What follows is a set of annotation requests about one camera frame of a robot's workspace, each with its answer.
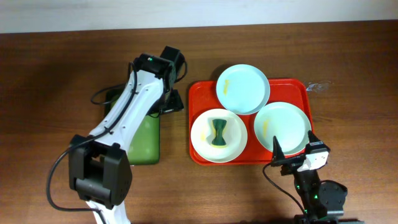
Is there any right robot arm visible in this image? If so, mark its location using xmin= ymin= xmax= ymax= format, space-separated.
xmin=269 ymin=131 xmax=360 ymax=224

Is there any green soapy water tray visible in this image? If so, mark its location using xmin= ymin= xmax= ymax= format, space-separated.
xmin=103 ymin=88 xmax=161 ymax=166

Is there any white plate top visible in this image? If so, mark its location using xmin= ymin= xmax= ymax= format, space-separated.
xmin=216 ymin=64 xmax=271 ymax=115

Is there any white plate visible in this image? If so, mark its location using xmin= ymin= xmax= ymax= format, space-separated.
xmin=254 ymin=102 xmax=312 ymax=156
xmin=216 ymin=64 xmax=271 ymax=115
xmin=190 ymin=109 xmax=248 ymax=163

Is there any red plastic tray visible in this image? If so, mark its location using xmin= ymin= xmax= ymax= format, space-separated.
xmin=188 ymin=78 xmax=312 ymax=166

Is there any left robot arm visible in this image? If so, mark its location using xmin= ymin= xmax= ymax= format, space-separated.
xmin=68 ymin=46 xmax=187 ymax=223

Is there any yellow green sponge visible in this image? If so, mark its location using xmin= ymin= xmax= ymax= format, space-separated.
xmin=211 ymin=119 xmax=227 ymax=147

